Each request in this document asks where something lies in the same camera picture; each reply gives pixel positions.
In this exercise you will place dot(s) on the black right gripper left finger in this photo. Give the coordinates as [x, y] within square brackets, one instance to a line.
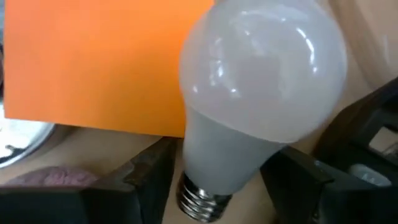
[77, 205]

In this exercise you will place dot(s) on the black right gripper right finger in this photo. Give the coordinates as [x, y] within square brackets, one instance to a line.
[311, 202]

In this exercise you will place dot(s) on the white frosted light bulb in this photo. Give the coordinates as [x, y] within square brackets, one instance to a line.
[264, 77]

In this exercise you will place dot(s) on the black keyboard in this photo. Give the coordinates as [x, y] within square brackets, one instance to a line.
[342, 140]

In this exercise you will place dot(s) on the orange paper sheet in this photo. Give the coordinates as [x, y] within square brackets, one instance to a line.
[93, 62]

